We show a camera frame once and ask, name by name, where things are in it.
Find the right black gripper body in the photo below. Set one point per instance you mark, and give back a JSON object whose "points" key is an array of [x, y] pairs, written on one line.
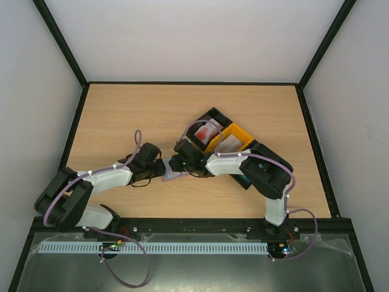
{"points": [[174, 162]]}

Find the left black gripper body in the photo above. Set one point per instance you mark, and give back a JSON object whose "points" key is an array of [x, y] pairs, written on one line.
{"points": [[152, 173]]}

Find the brown leather card holder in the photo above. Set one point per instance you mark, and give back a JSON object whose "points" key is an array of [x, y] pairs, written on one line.
{"points": [[169, 173]]}

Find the black bin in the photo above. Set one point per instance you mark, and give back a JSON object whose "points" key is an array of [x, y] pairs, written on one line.
{"points": [[259, 149], [213, 113]]}

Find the yellow bin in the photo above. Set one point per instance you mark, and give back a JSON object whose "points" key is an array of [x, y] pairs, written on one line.
{"points": [[237, 131]]}

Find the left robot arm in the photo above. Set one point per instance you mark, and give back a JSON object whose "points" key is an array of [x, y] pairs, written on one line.
{"points": [[64, 203]]}

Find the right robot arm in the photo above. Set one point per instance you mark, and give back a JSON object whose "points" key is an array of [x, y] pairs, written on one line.
{"points": [[270, 175]]}

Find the red white card stack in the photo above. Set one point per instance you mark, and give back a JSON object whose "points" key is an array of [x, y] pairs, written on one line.
{"points": [[207, 131]]}

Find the white patterned card stack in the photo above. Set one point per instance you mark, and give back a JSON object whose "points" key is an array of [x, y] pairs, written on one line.
{"points": [[230, 144]]}

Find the teal card stack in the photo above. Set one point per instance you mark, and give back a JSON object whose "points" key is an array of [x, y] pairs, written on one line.
{"points": [[245, 179]]}

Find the light blue cable duct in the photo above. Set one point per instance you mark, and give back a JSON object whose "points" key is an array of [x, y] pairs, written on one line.
{"points": [[154, 248]]}

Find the black frame rail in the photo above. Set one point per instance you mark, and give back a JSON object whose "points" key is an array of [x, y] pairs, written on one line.
{"points": [[249, 228]]}

